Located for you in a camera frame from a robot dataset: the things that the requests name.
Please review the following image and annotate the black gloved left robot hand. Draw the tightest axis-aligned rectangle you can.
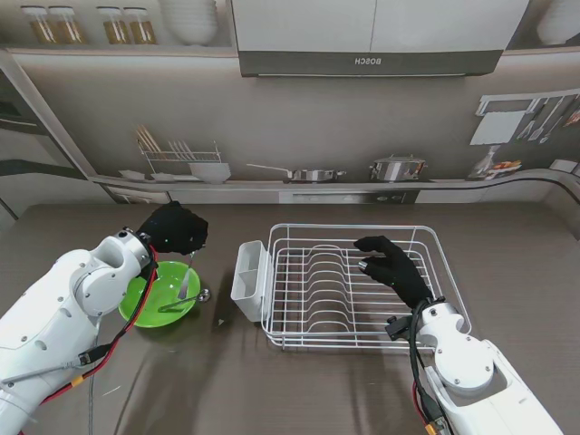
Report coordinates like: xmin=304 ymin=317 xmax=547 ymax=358
xmin=135 ymin=200 xmax=209 ymax=256

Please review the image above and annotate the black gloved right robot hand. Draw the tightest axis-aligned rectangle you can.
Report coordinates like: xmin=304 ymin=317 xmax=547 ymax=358
xmin=353 ymin=235 xmax=435 ymax=309

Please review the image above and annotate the metal fork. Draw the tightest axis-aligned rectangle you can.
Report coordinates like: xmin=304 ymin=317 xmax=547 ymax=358
xmin=176 ymin=251 xmax=196 ymax=300

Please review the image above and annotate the metal spoon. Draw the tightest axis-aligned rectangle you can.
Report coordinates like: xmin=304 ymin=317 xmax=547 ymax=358
xmin=158 ymin=287 xmax=212 ymax=314

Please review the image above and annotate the white plastic utensil holder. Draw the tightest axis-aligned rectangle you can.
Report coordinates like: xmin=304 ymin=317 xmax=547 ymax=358
xmin=230 ymin=239 xmax=276 ymax=323

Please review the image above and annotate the green plastic bowl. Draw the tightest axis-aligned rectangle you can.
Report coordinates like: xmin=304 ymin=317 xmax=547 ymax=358
xmin=117 ymin=260 xmax=202 ymax=330

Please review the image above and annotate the printed kitchen backdrop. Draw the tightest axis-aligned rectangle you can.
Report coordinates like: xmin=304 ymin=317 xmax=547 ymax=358
xmin=0 ymin=0 xmax=580 ymax=214

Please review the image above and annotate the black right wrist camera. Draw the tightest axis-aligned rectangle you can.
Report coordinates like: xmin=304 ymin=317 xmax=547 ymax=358
xmin=384 ymin=315 xmax=411 ymax=341

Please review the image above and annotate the white wire dish rack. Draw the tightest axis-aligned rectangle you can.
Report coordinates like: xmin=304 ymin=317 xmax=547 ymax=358
xmin=260 ymin=224 xmax=472 ymax=351

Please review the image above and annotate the gray network cable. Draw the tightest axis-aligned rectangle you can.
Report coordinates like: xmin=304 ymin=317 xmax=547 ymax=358
xmin=0 ymin=346 xmax=110 ymax=435

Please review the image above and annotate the red and black arm cable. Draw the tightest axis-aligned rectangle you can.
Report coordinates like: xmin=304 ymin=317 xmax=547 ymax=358
xmin=43 ymin=246 xmax=160 ymax=404

